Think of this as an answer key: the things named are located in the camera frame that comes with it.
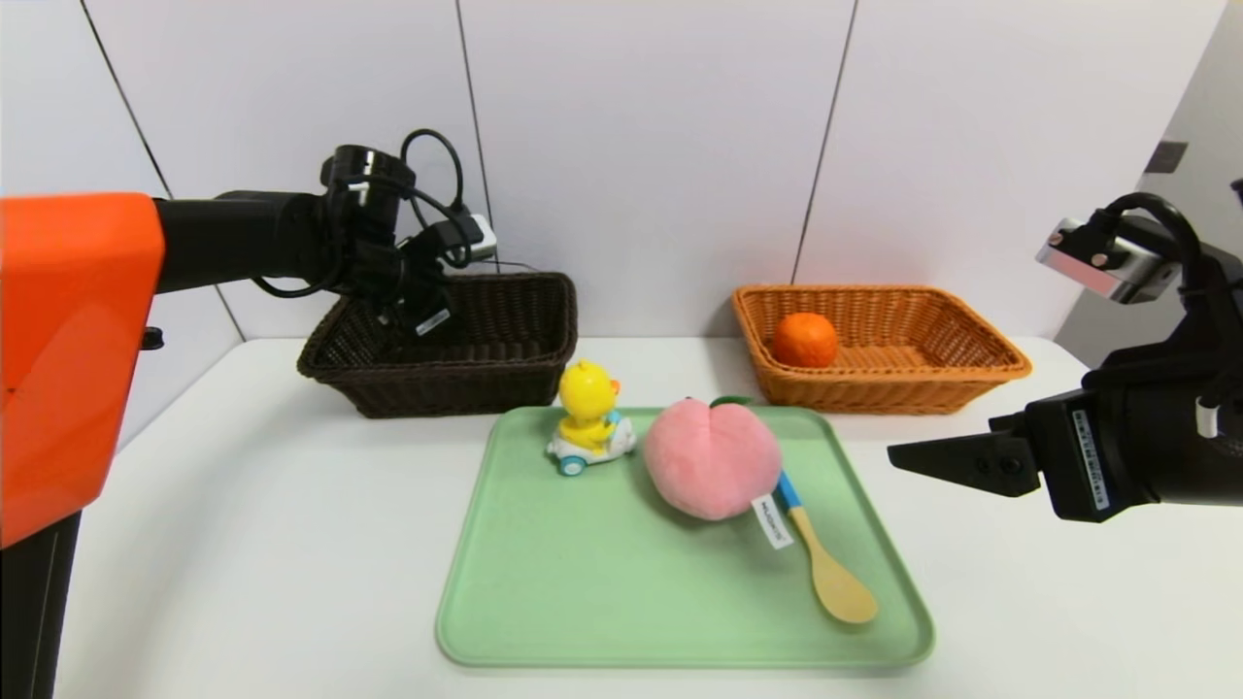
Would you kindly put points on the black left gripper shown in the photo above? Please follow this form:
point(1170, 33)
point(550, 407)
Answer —
point(430, 320)

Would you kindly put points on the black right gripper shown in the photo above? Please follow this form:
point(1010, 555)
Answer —
point(1080, 454)

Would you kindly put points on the yellow duck toy car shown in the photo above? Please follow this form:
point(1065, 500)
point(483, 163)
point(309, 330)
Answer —
point(587, 398)

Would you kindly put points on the orange fruit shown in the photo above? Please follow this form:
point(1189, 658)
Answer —
point(804, 340)

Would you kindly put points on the pink plush peach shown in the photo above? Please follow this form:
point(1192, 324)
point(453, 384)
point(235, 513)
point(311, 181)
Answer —
point(711, 461)

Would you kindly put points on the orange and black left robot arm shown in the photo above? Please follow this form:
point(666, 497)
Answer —
point(78, 340)

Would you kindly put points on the dark brown wicker basket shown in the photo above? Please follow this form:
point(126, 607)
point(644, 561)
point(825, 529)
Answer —
point(486, 379)

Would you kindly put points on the orange wicker basket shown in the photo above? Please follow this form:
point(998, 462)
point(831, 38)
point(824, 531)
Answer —
point(874, 388)

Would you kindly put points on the green plastic tray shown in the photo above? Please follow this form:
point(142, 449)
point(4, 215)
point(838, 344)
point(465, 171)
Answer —
point(631, 582)

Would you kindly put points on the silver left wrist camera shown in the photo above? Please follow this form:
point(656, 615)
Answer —
point(471, 238)

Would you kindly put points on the small black wall fixture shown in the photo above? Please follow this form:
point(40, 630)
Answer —
point(1165, 157)

